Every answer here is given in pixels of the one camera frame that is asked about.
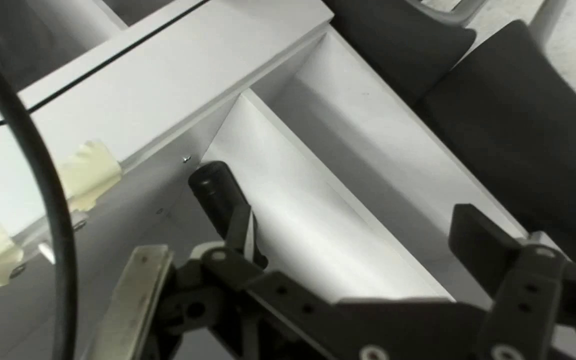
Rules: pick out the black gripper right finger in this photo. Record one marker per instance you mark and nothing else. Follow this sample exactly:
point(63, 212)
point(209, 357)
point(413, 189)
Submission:
point(528, 301)

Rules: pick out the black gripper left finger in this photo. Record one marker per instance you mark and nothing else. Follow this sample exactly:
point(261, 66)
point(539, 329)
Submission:
point(289, 312)

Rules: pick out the small white cabinet door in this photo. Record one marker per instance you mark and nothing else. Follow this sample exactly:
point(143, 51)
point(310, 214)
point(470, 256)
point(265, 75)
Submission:
point(169, 80)

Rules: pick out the white toy kitchen playset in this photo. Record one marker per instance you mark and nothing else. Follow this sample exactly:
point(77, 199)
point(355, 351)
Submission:
point(341, 201)

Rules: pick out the black padded chair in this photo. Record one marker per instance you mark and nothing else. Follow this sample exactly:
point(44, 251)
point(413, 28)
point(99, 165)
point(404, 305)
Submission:
point(521, 132)

